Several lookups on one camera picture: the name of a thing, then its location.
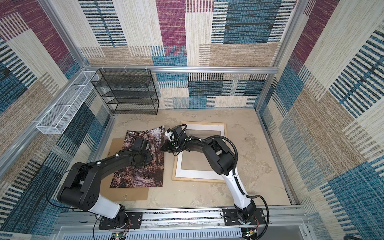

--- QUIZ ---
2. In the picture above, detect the autumn forest photo print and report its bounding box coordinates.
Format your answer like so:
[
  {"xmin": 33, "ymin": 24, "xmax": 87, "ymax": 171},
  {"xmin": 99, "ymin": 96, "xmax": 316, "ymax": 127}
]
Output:
[{"xmin": 110, "ymin": 126, "xmax": 165, "ymax": 189}]

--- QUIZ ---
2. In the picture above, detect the light wooden picture frame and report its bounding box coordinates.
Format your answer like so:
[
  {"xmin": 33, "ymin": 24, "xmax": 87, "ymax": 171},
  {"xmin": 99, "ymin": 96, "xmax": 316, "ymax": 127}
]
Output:
[{"xmin": 171, "ymin": 121, "xmax": 228, "ymax": 184}]

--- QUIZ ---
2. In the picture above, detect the white photo mat board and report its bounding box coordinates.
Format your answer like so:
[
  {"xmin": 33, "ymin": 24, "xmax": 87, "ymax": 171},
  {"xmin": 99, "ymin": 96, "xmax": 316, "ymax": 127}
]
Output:
[{"xmin": 175, "ymin": 124, "xmax": 226, "ymax": 181}]

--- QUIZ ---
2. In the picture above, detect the brown cardboard backing board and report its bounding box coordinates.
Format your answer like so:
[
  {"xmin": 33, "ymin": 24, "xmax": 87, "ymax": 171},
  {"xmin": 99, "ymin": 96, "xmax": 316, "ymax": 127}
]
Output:
[{"xmin": 100, "ymin": 139, "xmax": 149, "ymax": 202}]

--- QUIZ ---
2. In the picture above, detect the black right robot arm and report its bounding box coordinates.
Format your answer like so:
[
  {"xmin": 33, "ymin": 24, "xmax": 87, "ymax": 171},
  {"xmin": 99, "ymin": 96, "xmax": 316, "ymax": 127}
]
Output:
[{"xmin": 161, "ymin": 124, "xmax": 257, "ymax": 224}]

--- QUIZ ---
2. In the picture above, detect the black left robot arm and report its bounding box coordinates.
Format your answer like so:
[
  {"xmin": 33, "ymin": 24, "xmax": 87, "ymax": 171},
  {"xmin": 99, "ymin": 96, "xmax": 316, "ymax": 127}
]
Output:
[{"xmin": 57, "ymin": 138, "xmax": 153, "ymax": 230}]

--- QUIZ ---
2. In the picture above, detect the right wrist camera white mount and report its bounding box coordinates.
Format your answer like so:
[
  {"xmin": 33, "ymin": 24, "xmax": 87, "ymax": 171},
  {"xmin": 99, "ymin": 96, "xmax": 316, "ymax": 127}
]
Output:
[{"xmin": 165, "ymin": 129, "xmax": 175, "ymax": 142}]

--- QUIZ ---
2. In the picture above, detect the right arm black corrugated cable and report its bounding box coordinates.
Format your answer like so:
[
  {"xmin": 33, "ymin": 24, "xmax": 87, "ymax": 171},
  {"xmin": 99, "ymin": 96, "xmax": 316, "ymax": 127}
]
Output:
[{"xmin": 209, "ymin": 134, "xmax": 270, "ymax": 240}]

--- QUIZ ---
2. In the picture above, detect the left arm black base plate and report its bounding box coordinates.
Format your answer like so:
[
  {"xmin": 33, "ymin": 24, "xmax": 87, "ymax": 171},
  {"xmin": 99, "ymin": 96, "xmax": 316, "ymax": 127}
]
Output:
[{"xmin": 98, "ymin": 212, "xmax": 143, "ymax": 230}]

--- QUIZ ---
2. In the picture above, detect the black wire mesh shelf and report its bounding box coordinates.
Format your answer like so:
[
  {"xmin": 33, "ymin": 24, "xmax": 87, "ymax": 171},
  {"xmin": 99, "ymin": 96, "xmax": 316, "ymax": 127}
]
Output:
[{"xmin": 91, "ymin": 69, "xmax": 160, "ymax": 115}]

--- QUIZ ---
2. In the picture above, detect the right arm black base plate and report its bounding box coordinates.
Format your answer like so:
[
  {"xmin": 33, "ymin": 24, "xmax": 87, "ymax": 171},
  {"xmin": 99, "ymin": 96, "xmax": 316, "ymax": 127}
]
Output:
[{"xmin": 220, "ymin": 208, "xmax": 267, "ymax": 226}]

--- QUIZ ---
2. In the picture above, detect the white wire mesh basket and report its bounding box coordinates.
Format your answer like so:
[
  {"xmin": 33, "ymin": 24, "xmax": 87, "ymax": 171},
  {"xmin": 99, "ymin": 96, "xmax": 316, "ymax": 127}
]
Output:
[{"xmin": 36, "ymin": 71, "xmax": 96, "ymax": 135}]

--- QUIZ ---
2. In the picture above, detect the aluminium mounting rail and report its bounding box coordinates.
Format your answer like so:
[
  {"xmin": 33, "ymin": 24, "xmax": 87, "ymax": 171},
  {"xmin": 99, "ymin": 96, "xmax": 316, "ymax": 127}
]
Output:
[{"xmin": 50, "ymin": 206, "xmax": 316, "ymax": 240}]

